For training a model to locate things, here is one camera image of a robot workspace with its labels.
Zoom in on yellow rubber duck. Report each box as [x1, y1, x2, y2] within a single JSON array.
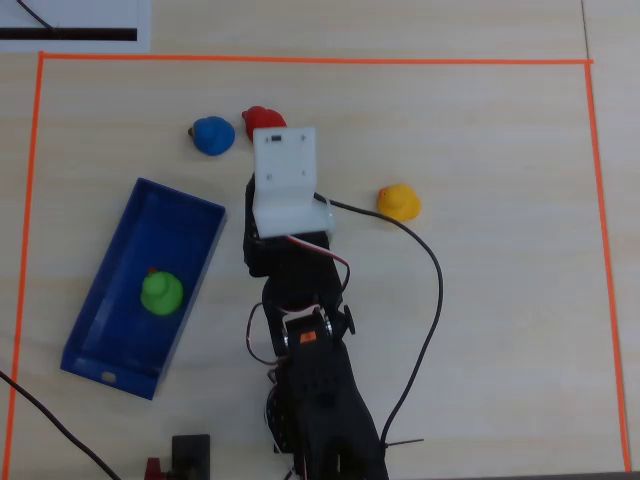
[[376, 184, 422, 223]]

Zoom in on blue rubber duck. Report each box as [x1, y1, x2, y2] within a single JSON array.
[[187, 116, 236, 157]]

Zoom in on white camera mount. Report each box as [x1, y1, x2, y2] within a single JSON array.
[[251, 126, 337, 238]]

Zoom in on blue plastic box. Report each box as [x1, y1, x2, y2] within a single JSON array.
[[59, 176, 227, 401]]

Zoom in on black table clamp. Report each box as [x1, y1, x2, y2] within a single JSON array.
[[170, 434, 212, 480]]

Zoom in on black camera cable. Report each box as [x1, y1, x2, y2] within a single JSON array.
[[324, 198, 445, 452]]

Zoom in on red white servo wires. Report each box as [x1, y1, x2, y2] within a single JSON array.
[[244, 233, 352, 367]]

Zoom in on thick black cable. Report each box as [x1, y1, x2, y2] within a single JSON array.
[[0, 370, 122, 480]]

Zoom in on red rubber duck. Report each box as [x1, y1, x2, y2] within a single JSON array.
[[241, 105, 289, 144]]

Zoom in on white sheet with black bar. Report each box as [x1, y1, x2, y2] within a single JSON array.
[[0, 0, 152, 53]]

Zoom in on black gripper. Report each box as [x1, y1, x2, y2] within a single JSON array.
[[242, 173, 351, 312]]

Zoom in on thin black cable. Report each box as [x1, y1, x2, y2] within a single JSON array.
[[16, 0, 60, 32]]

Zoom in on green rubber duck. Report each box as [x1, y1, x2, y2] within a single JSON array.
[[139, 266, 185, 318]]

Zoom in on orange tape strip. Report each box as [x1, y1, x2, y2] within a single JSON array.
[[1, 52, 47, 480], [38, 51, 595, 67], [583, 62, 633, 474]]

